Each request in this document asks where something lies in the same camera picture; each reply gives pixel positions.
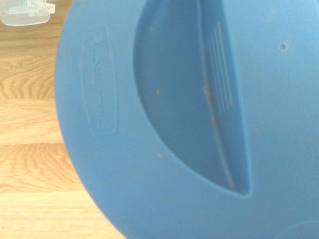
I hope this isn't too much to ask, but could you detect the white pitcher with blue lid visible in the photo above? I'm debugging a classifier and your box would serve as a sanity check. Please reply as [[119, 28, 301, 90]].
[[54, 0, 319, 239]]

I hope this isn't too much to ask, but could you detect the clear container with teal clips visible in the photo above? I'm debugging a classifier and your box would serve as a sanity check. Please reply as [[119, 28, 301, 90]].
[[0, 0, 56, 27]]

